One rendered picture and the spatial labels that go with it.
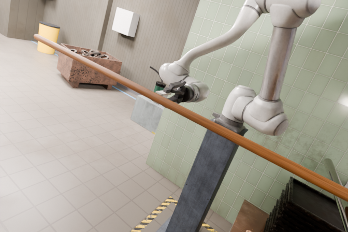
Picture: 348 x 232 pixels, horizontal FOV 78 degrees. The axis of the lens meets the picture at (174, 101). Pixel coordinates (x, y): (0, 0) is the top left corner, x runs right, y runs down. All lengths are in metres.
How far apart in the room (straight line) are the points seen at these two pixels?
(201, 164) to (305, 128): 0.87
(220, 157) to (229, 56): 0.92
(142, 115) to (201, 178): 1.97
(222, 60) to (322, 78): 0.76
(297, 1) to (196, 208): 1.35
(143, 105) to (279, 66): 2.44
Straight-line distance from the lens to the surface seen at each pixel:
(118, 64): 4.48
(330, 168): 0.97
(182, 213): 1.76
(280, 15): 1.10
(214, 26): 2.06
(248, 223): 1.48
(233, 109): 1.37
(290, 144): 1.97
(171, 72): 1.12
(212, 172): 1.51
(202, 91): 1.05
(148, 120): 3.27
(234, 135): 0.69
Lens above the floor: 1.42
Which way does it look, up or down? 16 degrees down
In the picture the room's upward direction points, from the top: 19 degrees clockwise
